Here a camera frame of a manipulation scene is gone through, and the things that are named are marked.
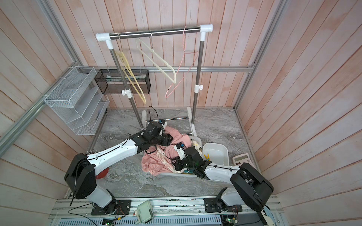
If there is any dinosaur print cream garment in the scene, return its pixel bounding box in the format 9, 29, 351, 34
192, 141, 203, 156

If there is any floral pink white garment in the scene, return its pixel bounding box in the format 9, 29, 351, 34
156, 145, 184, 173

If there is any white hanger with metal hook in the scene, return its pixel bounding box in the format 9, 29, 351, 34
136, 29, 177, 84

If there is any pink jacket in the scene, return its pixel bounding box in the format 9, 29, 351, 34
141, 126, 192, 176

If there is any pink wire hanger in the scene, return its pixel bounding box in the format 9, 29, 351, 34
165, 26, 199, 98

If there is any yellow-green plastic hanger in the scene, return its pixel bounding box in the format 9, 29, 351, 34
114, 33, 147, 106

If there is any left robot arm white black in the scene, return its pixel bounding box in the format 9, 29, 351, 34
64, 119, 172, 208

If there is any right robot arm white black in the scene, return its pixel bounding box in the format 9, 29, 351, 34
172, 143, 275, 226

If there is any white perforated laundry basket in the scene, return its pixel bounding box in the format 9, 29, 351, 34
159, 136, 202, 178

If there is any white plastic tray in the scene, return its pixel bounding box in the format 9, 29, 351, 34
202, 143, 229, 166

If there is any pink white calculator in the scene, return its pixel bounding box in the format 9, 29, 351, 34
232, 153, 255, 167

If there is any red cup of pencils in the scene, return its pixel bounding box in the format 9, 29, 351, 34
96, 168, 109, 179

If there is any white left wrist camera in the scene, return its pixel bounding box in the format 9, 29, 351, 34
158, 119, 167, 127

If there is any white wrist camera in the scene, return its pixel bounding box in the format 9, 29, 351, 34
158, 119, 167, 127
174, 142, 186, 160

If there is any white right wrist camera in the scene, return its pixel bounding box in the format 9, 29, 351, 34
174, 142, 186, 160

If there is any dark mesh wall basket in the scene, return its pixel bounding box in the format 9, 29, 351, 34
94, 69, 151, 95

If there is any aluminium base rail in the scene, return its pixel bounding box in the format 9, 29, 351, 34
49, 196, 289, 226

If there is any white wire mesh wall shelf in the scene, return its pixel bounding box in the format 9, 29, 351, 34
45, 66, 109, 136

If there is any green-white box on rail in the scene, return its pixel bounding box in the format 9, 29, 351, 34
134, 200, 154, 224

